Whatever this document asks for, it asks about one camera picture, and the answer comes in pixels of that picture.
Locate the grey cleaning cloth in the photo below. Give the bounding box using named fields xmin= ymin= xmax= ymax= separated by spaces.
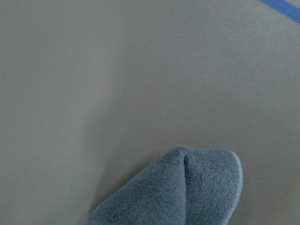
xmin=87 ymin=147 xmax=243 ymax=225

